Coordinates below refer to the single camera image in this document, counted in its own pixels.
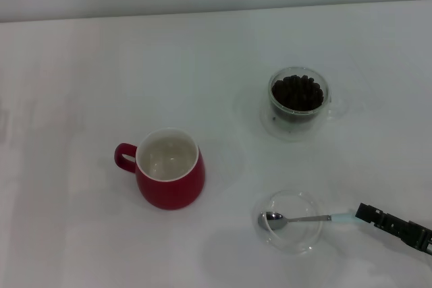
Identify clear double-wall glass cup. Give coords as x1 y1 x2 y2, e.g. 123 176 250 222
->
259 66 348 142

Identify dark coffee beans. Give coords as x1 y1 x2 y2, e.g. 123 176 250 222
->
271 74 325 113

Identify red ceramic mug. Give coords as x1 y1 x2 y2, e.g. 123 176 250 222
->
113 127 206 210

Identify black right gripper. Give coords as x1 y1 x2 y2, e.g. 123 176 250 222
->
354 202 432 256

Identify spoon with light blue handle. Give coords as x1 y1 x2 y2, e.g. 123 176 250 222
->
257 211 359 231

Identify clear glass dish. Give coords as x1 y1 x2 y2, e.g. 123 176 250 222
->
252 189 325 256

